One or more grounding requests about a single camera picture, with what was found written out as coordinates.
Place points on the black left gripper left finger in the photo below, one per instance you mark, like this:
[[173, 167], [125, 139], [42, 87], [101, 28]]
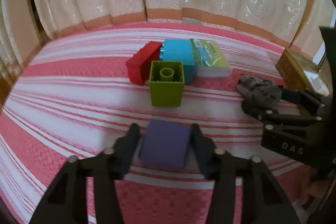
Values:
[[65, 200]]

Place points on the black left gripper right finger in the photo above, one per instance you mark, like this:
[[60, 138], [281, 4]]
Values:
[[262, 198]]

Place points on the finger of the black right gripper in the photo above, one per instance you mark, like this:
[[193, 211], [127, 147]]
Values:
[[306, 98], [271, 116]]

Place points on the purple building block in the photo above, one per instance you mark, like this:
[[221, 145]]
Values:
[[165, 144]]

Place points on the white wood-topped box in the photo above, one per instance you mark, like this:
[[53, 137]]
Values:
[[316, 83]]

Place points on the gold metal tin box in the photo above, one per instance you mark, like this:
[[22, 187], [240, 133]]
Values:
[[296, 70]]

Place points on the green building block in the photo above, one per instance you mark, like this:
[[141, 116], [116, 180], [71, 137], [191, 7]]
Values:
[[166, 82]]

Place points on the red white striped cloth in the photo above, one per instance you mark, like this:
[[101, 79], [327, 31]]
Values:
[[75, 98]]

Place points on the blue building block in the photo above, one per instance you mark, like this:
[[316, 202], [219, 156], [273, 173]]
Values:
[[179, 50]]

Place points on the red building block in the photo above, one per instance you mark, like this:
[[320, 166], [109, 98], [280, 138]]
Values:
[[138, 66]]

